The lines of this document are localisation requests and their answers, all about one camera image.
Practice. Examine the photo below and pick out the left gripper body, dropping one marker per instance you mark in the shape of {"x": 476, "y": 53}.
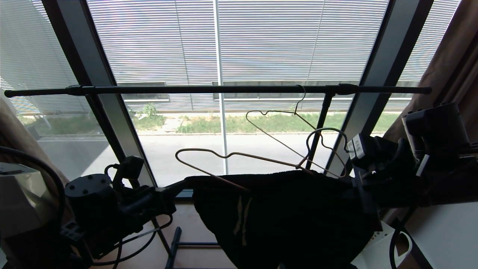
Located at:
{"x": 149, "y": 203}

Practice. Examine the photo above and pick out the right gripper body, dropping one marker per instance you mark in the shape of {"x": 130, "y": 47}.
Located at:
{"x": 368, "y": 194}

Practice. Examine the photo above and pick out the black garment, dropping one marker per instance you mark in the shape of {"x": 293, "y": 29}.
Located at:
{"x": 298, "y": 224}

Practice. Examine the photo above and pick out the pink clothes hanger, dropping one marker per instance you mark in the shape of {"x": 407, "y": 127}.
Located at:
{"x": 261, "y": 158}
{"x": 276, "y": 140}

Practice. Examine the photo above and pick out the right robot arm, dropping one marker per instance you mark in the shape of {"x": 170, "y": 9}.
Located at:
{"x": 437, "y": 149}

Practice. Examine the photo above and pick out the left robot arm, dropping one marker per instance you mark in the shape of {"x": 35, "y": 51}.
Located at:
{"x": 89, "y": 201}

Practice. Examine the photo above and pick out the white laundry basket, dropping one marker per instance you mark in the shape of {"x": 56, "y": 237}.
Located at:
{"x": 377, "y": 250}

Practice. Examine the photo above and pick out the black clothes rack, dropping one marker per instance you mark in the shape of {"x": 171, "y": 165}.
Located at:
{"x": 224, "y": 89}

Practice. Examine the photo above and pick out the window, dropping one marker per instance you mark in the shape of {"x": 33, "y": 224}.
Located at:
{"x": 388, "y": 56}

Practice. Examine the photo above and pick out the brown curtain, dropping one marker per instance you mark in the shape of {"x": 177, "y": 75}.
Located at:
{"x": 448, "y": 56}
{"x": 22, "y": 138}

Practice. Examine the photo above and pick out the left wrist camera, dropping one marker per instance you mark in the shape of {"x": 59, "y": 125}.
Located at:
{"x": 129, "y": 168}

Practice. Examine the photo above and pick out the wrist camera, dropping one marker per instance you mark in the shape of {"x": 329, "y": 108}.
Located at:
{"x": 373, "y": 153}
{"x": 129, "y": 168}

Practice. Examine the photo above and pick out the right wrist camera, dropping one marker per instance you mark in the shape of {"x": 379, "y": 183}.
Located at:
{"x": 373, "y": 153}

